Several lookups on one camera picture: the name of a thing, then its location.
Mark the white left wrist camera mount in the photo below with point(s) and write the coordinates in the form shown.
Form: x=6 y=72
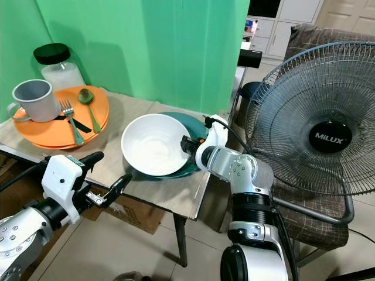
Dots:
x=63 y=178

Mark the green spoon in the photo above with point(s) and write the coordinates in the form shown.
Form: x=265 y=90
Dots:
x=86 y=96

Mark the dark blue round stool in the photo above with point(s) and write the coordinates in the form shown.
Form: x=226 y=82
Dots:
x=247 y=92

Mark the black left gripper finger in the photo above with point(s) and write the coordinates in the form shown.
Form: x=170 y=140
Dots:
x=118 y=188
x=92 y=158

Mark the small brown cardboard box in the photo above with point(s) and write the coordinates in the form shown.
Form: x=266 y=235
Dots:
x=140 y=213

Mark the teal plate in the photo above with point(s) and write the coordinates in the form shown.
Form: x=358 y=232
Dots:
x=196 y=130

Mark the beige table cloth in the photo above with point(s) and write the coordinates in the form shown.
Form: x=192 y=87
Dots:
x=129 y=193

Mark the black flat strip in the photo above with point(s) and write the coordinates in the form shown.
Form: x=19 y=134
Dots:
x=84 y=125

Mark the black box-shaped device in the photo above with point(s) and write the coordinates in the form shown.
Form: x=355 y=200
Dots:
x=249 y=58

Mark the grey metal table leg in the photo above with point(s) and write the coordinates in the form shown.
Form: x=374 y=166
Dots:
x=181 y=240

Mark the white ceramic bowl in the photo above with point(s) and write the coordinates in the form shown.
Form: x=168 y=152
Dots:
x=152 y=146

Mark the grey mug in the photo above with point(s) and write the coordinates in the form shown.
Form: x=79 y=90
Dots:
x=38 y=102

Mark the large printed cardboard box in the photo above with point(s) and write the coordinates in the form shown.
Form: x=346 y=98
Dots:
x=9 y=170

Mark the green fork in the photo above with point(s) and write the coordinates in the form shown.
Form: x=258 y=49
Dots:
x=73 y=126

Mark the white cabinet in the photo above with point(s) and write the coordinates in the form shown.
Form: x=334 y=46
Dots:
x=269 y=32

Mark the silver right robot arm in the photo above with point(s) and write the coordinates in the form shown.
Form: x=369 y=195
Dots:
x=249 y=205

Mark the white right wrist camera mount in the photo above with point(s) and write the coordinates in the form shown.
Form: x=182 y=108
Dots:
x=215 y=140

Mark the orange plate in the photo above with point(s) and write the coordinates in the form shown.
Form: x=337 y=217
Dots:
x=47 y=133

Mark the green backdrop cloth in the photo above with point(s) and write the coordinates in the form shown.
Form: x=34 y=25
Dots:
x=152 y=47

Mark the grey Milux standing fan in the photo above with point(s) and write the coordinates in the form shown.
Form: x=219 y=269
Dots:
x=316 y=93

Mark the glass jar with black lid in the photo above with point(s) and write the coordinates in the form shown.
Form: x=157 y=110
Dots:
x=61 y=73

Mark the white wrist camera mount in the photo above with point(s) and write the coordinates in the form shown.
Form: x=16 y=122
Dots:
x=215 y=140
x=63 y=178

